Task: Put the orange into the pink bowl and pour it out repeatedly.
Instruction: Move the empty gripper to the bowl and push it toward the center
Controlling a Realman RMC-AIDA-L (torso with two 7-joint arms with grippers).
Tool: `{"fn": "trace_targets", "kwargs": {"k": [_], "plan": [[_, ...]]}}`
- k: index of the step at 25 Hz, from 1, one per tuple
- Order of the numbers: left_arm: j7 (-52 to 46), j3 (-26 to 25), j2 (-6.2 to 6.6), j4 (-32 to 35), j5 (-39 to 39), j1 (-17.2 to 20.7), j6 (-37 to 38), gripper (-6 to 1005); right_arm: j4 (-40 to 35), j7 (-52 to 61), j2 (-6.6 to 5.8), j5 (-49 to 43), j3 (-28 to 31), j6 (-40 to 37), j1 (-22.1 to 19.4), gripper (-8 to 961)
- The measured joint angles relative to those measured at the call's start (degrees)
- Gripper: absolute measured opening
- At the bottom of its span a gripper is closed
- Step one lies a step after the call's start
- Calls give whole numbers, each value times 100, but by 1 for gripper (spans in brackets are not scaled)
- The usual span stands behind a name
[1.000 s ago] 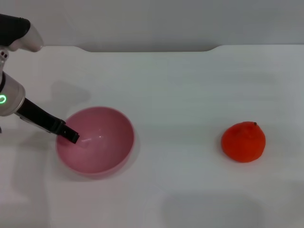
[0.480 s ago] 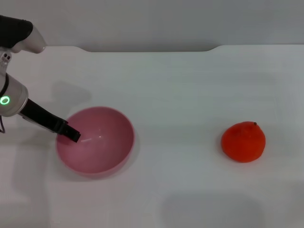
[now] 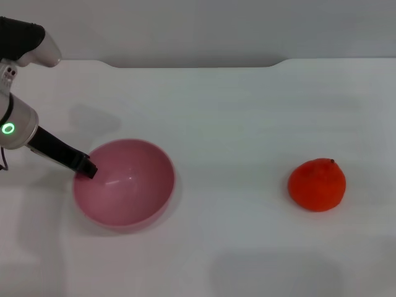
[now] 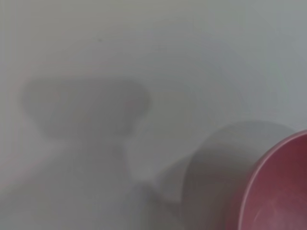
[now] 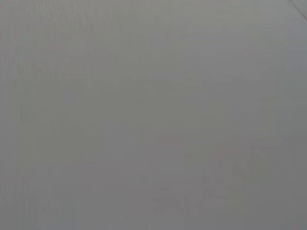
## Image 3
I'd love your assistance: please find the orange fruit with stem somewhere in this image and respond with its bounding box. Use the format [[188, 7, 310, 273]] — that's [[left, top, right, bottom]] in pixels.
[[288, 157, 347, 213]]

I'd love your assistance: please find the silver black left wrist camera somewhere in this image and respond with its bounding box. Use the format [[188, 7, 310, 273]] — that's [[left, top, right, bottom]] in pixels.
[[0, 15, 62, 68]]

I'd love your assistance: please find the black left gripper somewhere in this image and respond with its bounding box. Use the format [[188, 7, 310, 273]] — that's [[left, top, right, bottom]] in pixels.
[[28, 126, 99, 180]]

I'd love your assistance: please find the pink plastic bowl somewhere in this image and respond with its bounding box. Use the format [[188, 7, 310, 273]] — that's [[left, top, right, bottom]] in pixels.
[[72, 138, 177, 235]]

